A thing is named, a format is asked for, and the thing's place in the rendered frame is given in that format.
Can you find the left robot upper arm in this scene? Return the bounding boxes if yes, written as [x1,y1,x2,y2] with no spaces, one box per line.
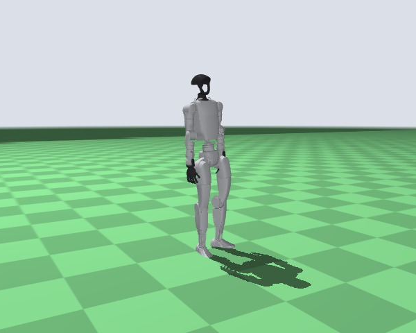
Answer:
[216,101,225,135]

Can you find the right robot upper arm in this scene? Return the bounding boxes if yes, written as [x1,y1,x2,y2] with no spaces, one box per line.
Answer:
[183,103,198,140]

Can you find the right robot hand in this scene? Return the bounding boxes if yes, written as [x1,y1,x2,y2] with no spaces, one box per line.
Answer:
[187,159,200,184]

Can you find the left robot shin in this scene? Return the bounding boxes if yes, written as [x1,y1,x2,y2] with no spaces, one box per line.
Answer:
[212,201,227,241]

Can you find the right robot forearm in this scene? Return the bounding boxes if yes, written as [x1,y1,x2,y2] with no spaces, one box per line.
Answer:
[184,131,195,165]

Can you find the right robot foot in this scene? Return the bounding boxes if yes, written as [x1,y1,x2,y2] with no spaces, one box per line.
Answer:
[196,244,213,257]

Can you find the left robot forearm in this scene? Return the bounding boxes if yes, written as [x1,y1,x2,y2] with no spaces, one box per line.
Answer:
[216,133,225,155]

